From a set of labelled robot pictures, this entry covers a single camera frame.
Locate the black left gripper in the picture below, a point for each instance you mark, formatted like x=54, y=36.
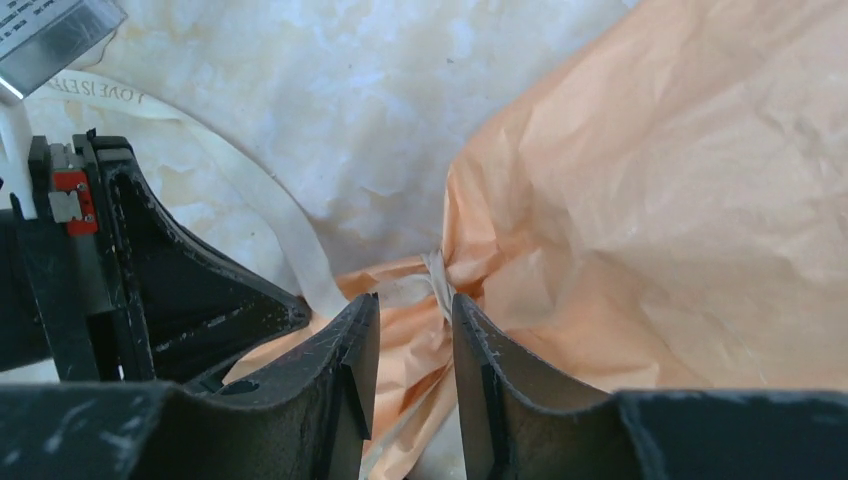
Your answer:
x=99, y=278

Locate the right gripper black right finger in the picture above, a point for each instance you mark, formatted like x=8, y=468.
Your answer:
x=521, y=418

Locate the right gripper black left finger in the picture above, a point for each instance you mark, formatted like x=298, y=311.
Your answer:
x=305, y=415

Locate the cream printed ribbon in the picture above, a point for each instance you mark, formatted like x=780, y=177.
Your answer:
x=295, y=234

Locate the flower bouquet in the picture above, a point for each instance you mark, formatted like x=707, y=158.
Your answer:
x=666, y=209

